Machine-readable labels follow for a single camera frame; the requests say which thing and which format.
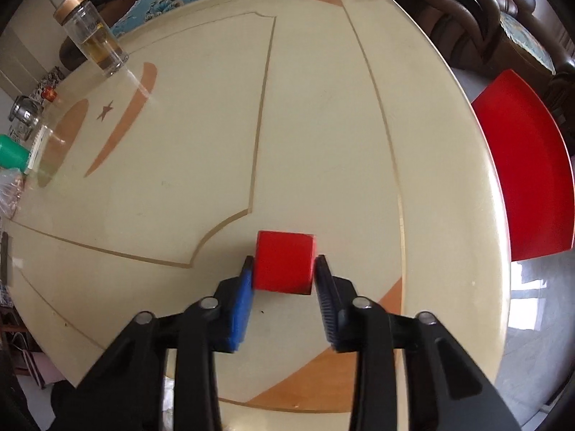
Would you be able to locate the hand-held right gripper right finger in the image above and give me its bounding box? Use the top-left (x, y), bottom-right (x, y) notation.
top-left (313, 254), bottom-right (523, 431)

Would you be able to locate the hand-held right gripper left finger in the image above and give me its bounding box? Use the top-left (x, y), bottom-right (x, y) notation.
top-left (78, 255), bottom-right (257, 431)

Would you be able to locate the red cube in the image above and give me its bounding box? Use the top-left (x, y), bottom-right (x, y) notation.
top-left (253, 230), bottom-right (318, 296)

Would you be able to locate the cream wooden table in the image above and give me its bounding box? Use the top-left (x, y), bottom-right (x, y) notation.
top-left (0, 0), bottom-right (514, 431)

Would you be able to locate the red plastic stool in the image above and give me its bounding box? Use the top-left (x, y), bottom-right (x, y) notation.
top-left (471, 69), bottom-right (575, 262)

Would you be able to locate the knotted clear plastic bag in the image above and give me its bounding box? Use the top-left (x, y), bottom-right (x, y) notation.
top-left (0, 168), bottom-right (28, 222)

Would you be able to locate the white flat box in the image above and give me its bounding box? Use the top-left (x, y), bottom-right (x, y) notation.
top-left (26, 126), bottom-right (51, 177)

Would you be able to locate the green plastic bottle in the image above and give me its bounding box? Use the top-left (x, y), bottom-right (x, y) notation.
top-left (0, 134), bottom-right (30, 174)

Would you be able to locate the glass jar metal lid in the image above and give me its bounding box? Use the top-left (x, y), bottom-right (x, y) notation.
top-left (9, 95), bottom-right (44, 141)

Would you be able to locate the patterned cloth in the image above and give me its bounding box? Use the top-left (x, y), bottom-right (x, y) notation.
top-left (27, 66), bottom-right (64, 99)

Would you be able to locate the glass bottle copper lid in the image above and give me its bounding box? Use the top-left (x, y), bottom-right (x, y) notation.
top-left (52, 0), bottom-right (130, 77)

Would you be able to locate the blue patterned cushion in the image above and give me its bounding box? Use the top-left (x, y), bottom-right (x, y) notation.
top-left (498, 11), bottom-right (556, 75)
top-left (110, 0), bottom-right (276, 40)

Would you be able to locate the brown leather sofa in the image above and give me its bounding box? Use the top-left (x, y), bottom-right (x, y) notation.
top-left (58, 0), bottom-right (575, 115)

